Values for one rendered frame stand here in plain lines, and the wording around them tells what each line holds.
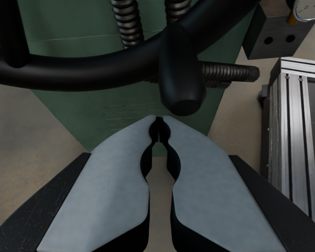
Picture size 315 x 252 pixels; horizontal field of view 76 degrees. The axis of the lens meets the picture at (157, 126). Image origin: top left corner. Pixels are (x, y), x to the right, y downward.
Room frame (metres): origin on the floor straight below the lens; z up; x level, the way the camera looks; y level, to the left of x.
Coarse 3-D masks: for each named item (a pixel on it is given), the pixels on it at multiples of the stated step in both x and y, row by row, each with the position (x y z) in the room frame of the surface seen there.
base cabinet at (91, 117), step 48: (48, 0) 0.30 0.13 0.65; (96, 0) 0.30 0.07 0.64; (144, 0) 0.30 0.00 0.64; (192, 0) 0.30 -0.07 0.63; (48, 48) 0.30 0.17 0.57; (96, 48) 0.30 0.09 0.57; (48, 96) 0.30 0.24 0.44; (96, 96) 0.30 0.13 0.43; (144, 96) 0.30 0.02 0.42; (96, 144) 0.30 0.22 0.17
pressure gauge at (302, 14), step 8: (288, 0) 0.25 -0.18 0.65; (296, 0) 0.23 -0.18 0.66; (304, 0) 0.23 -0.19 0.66; (312, 0) 0.23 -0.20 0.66; (296, 8) 0.23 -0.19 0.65; (304, 8) 0.23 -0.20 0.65; (312, 8) 0.23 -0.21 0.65; (288, 16) 0.26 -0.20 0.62; (296, 16) 0.23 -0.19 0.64; (304, 16) 0.23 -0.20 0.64; (312, 16) 0.23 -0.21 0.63
